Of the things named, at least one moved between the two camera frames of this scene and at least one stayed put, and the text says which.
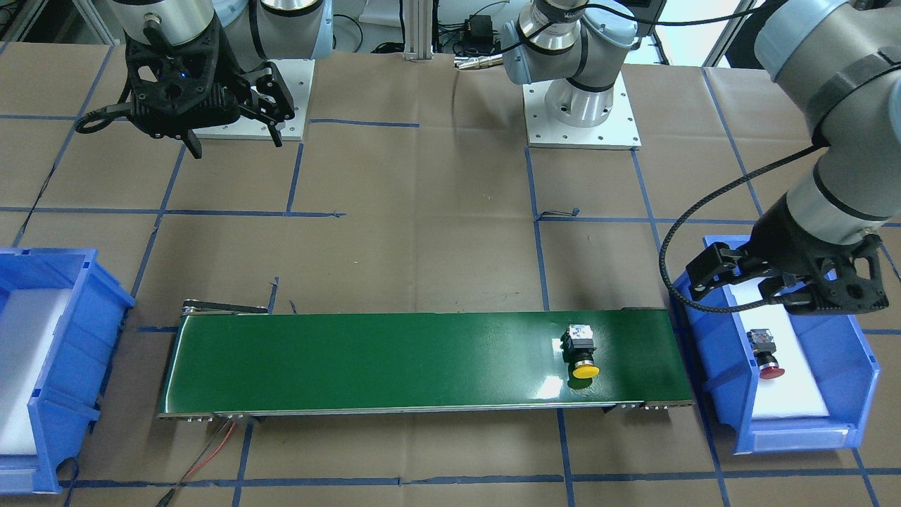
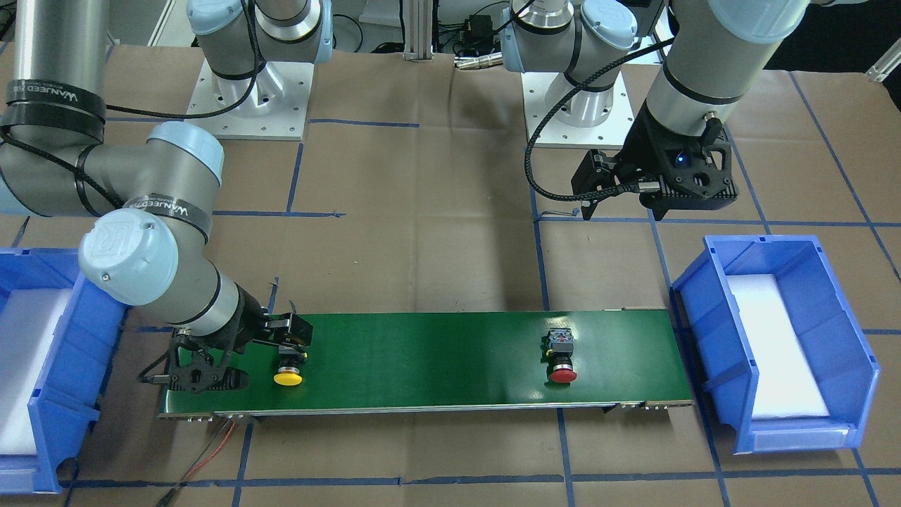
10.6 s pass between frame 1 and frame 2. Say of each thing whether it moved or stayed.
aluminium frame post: stayed
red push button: moved
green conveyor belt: stayed
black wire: stayed
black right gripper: moved
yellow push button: moved
